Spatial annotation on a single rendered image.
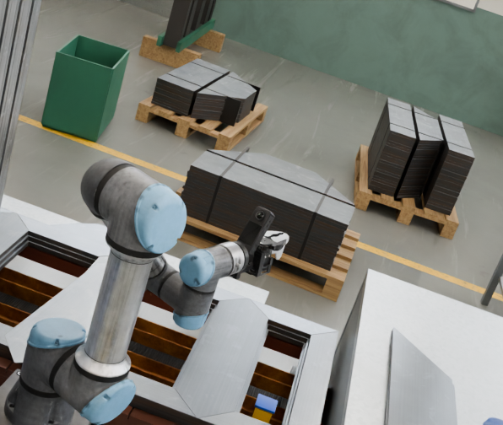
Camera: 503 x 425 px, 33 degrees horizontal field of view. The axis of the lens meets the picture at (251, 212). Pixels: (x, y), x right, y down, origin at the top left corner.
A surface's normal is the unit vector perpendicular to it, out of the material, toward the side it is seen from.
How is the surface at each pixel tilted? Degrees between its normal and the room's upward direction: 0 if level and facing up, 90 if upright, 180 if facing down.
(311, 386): 0
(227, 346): 0
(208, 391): 0
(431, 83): 90
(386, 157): 90
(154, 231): 82
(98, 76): 90
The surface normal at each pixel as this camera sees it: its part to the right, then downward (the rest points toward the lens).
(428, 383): 0.29, -0.88
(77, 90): -0.06, 0.39
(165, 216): 0.78, 0.34
